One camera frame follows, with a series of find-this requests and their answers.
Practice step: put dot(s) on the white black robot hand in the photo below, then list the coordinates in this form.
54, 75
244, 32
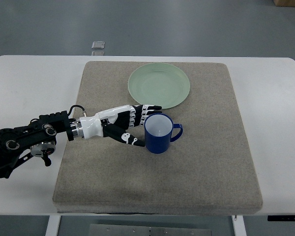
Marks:
114, 123

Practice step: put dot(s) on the blue mug white inside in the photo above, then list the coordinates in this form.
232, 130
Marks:
160, 131

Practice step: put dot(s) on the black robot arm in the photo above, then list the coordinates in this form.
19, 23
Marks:
37, 139

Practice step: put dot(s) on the light green plate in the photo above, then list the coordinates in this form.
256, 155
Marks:
159, 84

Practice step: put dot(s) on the square floor socket cover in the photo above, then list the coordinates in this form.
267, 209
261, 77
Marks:
98, 45

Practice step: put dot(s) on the beige fabric mat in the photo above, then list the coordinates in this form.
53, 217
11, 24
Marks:
208, 170

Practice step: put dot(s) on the white left table leg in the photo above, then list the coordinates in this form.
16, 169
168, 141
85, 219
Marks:
53, 225

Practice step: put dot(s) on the white table leg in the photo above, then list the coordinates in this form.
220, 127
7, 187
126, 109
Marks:
53, 225
239, 225

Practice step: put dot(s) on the white right table leg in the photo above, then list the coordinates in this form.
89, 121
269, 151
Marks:
239, 225

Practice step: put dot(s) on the black desk control panel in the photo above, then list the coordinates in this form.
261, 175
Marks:
281, 218

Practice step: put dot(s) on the cardboard box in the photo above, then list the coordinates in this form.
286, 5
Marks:
284, 3

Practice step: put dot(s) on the grey metal base plate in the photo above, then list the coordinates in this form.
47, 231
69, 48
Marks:
123, 230

